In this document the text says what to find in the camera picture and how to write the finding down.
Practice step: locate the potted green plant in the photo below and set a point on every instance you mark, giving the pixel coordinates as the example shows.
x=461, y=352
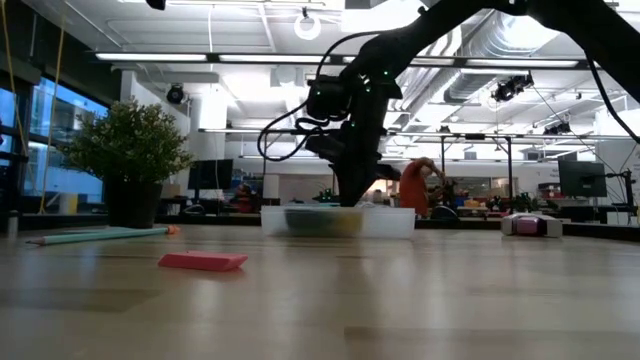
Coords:
x=130, y=150

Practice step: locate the light blue sticky note pad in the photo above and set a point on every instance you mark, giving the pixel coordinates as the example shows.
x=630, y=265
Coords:
x=107, y=229

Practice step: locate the black rig frame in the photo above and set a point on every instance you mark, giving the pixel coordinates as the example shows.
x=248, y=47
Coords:
x=475, y=136

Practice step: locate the long ceiling light strip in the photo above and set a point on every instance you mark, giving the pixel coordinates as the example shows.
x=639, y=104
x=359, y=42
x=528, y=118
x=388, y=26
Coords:
x=150, y=57

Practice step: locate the black ceiling camera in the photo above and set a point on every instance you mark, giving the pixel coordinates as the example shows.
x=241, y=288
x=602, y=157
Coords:
x=175, y=94
x=510, y=89

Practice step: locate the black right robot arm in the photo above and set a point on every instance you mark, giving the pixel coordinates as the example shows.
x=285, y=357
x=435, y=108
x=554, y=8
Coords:
x=450, y=25

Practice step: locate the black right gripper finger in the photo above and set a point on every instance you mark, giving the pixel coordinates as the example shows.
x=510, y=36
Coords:
x=357, y=187

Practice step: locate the person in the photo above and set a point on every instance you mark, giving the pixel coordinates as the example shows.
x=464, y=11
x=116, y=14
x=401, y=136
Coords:
x=414, y=190

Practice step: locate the teal pencil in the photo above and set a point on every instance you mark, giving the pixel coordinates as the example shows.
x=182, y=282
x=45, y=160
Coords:
x=100, y=235

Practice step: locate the clear pencil box teal lid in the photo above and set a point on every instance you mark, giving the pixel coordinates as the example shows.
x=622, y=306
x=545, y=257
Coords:
x=390, y=222

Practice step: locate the black monitor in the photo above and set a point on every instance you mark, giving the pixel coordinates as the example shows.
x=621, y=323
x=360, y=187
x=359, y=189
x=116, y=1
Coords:
x=210, y=174
x=582, y=178

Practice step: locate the pink eraser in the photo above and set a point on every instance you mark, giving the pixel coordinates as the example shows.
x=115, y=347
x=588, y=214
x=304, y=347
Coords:
x=202, y=261

